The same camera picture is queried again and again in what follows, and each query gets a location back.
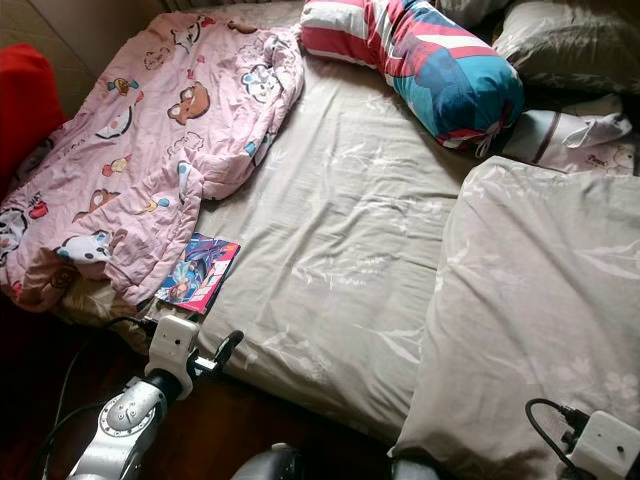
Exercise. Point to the beige bed sheet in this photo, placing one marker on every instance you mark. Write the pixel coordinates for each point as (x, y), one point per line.
(350, 220)

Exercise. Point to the large beige floral pillow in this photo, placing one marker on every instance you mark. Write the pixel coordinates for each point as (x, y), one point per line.
(530, 300)

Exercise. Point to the pink cartoon print quilt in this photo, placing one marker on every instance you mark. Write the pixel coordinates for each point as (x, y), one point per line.
(150, 150)

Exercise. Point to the manga book pink blue cover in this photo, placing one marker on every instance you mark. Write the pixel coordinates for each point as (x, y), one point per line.
(200, 270)

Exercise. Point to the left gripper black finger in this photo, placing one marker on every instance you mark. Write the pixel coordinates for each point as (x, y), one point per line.
(230, 345)

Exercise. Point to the red cushion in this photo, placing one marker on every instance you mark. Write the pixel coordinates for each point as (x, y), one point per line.
(25, 110)

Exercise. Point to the red white blue bolster pillow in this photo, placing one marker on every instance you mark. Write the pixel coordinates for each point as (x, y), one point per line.
(420, 60)

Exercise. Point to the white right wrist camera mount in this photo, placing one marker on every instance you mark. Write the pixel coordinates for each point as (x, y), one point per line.
(610, 445)

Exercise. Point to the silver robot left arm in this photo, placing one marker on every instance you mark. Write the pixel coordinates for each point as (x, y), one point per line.
(130, 425)

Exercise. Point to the white cartoon print cloth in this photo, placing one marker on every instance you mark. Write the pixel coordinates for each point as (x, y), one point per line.
(580, 135)

